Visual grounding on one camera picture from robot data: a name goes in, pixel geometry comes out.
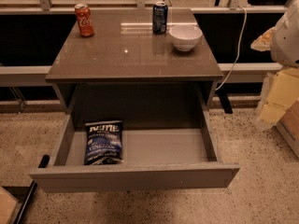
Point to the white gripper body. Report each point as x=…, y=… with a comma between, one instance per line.
x=287, y=41

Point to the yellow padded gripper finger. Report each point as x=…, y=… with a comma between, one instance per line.
x=279, y=92

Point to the blue kettle chip bag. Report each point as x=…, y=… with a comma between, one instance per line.
x=104, y=145

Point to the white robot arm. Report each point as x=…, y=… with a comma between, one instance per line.
x=285, y=40

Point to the open grey top drawer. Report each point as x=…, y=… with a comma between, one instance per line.
x=166, y=141

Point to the cardboard box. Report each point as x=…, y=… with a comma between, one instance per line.
x=288, y=127

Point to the white ceramic bowl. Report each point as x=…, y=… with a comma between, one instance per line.
x=185, y=37

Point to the blue soda can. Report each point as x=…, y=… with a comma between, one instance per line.
x=159, y=17

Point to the red soda can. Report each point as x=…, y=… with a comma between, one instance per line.
x=84, y=20

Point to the grey window ledge rail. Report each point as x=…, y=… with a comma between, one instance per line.
x=33, y=76

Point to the black floor rail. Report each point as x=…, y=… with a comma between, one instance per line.
x=30, y=193

